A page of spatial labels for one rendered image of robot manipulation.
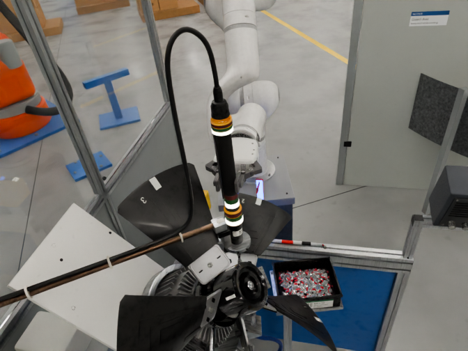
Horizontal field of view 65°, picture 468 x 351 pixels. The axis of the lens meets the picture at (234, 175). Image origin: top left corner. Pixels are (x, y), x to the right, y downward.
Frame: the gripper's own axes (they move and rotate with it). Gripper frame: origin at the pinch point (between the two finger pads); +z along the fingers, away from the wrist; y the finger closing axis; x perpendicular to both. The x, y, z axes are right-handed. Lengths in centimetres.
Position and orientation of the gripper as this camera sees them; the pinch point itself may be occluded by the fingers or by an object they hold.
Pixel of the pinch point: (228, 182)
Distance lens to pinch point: 82.4
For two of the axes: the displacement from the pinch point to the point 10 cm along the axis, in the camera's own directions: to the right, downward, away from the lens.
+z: -2.1, 6.0, -7.7
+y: -9.7, -0.6, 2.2
